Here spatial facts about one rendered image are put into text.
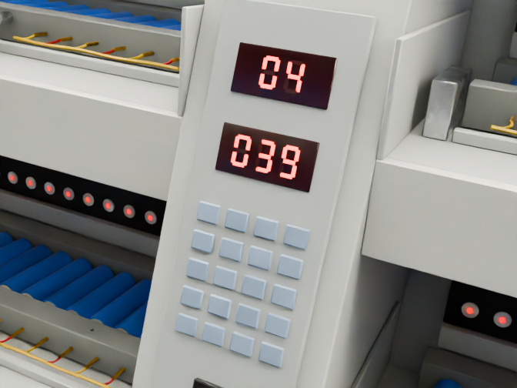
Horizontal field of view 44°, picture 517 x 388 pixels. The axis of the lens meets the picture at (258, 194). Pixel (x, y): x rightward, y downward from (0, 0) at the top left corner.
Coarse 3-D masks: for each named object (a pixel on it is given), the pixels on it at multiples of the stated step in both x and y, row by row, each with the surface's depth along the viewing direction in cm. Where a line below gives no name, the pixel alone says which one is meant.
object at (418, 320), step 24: (480, 0) 44; (504, 0) 43; (480, 24) 44; (504, 24) 43; (480, 48) 44; (504, 48) 44; (480, 72) 44; (24, 216) 60; (408, 288) 47; (432, 288) 46; (408, 312) 47; (432, 312) 46; (408, 336) 47; (432, 336) 46; (408, 360) 47; (480, 360) 45
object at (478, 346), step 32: (480, 288) 42; (448, 320) 43; (480, 320) 42; (512, 320) 42; (384, 352) 42; (448, 352) 43; (480, 352) 42; (512, 352) 42; (352, 384) 35; (384, 384) 43; (416, 384) 44; (448, 384) 41; (480, 384) 41; (512, 384) 40
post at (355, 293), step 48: (288, 0) 28; (336, 0) 27; (384, 0) 27; (432, 0) 30; (384, 48) 27; (192, 96) 30; (384, 96) 27; (192, 144) 30; (336, 240) 28; (336, 288) 28; (384, 288) 37; (144, 336) 32; (336, 336) 28; (144, 384) 32; (336, 384) 31
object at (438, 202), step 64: (448, 64) 38; (512, 64) 39; (384, 128) 26; (448, 128) 30; (512, 128) 32; (384, 192) 27; (448, 192) 26; (512, 192) 25; (384, 256) 28; (448, 256) 27; (512, 256) 26
